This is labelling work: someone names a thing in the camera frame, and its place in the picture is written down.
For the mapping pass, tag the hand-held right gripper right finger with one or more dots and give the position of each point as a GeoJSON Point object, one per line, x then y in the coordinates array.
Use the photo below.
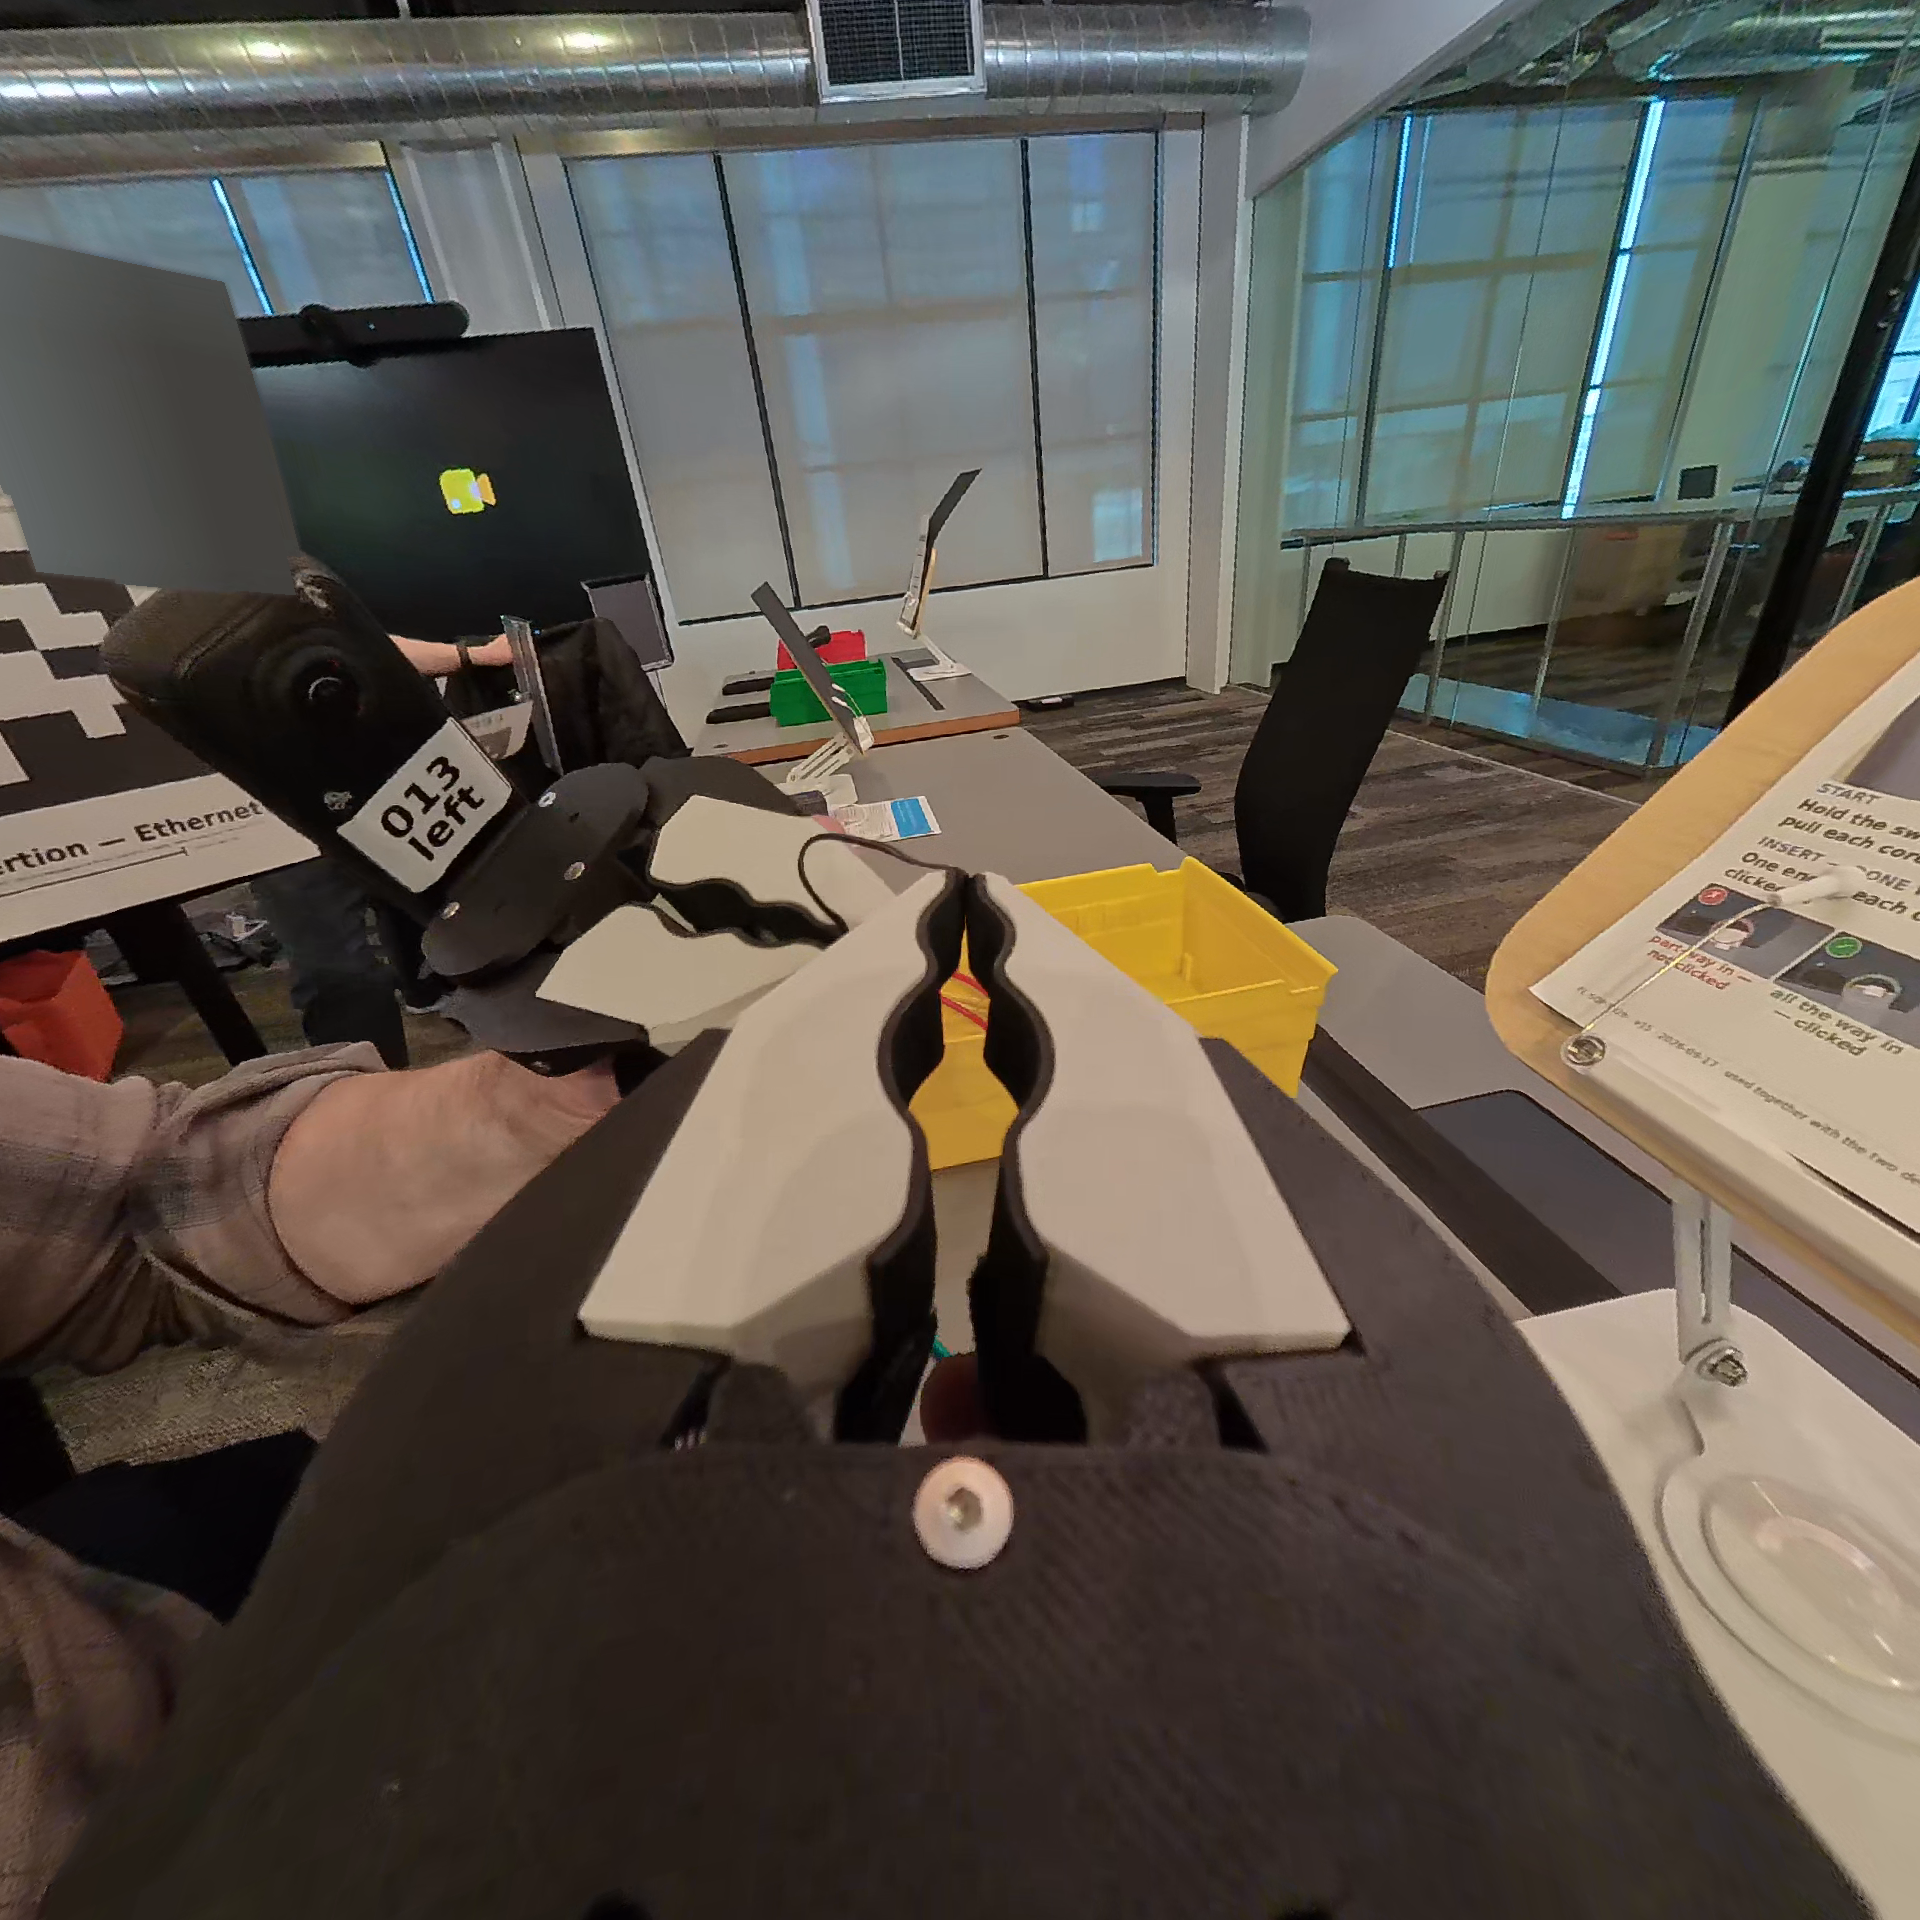
{"type": "Point", "coordinates": [1155, 1186]}

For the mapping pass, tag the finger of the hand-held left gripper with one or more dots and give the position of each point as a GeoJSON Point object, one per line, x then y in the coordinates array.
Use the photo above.
{"type": "Point", "coordinates": [749, 856]}
{"type": "Point", "coordinates": [675, 975]}

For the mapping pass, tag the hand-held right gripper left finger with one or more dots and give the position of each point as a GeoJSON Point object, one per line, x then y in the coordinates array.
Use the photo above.
{"type": "Point", "coordinates": [764, 1186]}

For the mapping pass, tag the yellow plastic bin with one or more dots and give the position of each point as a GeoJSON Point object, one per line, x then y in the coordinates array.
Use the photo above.
{"type": "Point", "coordinates": [1201, 960]}

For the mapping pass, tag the person's left forearm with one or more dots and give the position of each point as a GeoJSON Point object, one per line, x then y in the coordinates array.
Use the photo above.
{"type": "Point", "coordinates": [420, 1186]}

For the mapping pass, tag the black twist tie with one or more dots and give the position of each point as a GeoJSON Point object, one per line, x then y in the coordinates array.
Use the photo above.
{"type": "Point", "coordinates": [856, 844]}

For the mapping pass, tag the white paper slip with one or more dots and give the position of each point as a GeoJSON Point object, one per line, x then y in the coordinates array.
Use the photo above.
{"type": "Point", "coordinates": [884, 820]}

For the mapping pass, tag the small green bin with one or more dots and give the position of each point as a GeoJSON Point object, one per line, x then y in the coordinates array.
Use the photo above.
{"type": "Point", "coordinates": [825, 694]}

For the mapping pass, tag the tan board on stand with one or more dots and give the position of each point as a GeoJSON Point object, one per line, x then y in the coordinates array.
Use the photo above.
{"type": "Point", "coordinates": [932, 557]}
{"type": "Point", "coordinates": [795, 662]}

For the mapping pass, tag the small red bin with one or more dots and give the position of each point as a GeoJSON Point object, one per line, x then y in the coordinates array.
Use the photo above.
{"type": "Point", "coordinates": [819, 647]}

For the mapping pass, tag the black white tag sign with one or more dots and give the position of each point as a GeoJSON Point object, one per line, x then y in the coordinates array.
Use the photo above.
{"type": "Point", "coordinates": [90, 820]}

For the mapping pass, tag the grey office desk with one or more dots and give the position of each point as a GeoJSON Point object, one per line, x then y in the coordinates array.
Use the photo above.
{"type": "Point", "coordinates": [961, 698]}

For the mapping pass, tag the small grey tablet screen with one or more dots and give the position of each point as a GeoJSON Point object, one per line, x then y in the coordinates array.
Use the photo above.
{"type": "Point", "coordinates": [623, 616]}

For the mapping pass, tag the black video bar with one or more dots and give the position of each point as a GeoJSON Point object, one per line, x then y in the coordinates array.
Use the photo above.
{"type": "Point", "coordinates": [359, 330]}

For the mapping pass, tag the orange floor bin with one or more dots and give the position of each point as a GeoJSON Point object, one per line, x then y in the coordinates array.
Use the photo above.
{"type": "Point", "coordinates": [52, 1013]}

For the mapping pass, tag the white sign stand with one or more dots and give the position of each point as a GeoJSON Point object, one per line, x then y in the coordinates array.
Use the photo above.
{"type": "Point", "coordinates": [1620, 1382]}

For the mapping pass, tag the white ceiling vent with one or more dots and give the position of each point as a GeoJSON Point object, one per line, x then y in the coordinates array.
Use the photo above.
{"type": "Point", "coordinates": [896, 43]}

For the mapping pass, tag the large black wall screen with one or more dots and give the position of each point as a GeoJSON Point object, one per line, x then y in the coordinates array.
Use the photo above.
{"type": "Point", "coordinates": [375, 451]}

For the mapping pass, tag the silver air duct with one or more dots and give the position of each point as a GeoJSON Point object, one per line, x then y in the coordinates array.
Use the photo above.
{"type": "Point", "coordinates": [451, 76]}

